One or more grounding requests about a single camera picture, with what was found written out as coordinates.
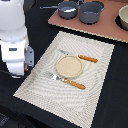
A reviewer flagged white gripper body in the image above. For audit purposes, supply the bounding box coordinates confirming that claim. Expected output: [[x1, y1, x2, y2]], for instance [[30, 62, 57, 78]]
[[0, 39, 34, 78]]

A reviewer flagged grey saucepan with handle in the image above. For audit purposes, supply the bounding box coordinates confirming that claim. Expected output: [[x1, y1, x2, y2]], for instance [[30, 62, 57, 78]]
[[39, 0, 79, 20]]

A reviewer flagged white toy fish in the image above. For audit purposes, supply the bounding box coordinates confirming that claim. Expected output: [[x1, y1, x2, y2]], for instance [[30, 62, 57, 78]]
[[64, 7, 76, 12]]

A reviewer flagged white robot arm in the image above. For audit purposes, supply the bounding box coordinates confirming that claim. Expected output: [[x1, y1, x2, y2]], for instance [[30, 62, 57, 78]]
[[0, 0, 35, 78]]

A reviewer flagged pink stove board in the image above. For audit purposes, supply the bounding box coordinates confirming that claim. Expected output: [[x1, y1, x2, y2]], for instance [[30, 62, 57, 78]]
[[48, 0, 128, 43]]

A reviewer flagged round beige plate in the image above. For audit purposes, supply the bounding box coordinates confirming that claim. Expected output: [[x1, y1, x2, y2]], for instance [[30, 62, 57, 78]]
[[56, 55, 83, 78]]

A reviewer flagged white woven placemat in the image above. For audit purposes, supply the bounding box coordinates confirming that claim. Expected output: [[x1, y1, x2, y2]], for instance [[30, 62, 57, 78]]
[[14, 31, 114, 128]]

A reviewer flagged large grey pot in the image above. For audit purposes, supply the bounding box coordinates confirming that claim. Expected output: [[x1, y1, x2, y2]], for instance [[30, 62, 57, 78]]
[[79, 1, 105, 24]]

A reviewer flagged beige bowl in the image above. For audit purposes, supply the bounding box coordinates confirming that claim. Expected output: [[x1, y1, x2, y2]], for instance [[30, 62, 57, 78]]
[[119, 5, 128, 30]]

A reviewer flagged fork with wooden handle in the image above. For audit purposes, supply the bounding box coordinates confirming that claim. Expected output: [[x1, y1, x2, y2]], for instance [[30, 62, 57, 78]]
[[44, 72, 86, 89]]

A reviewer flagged knife with wooden handle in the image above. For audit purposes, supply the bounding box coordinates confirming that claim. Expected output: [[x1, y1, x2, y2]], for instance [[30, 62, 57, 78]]
[[58, 49, 98, 63]]

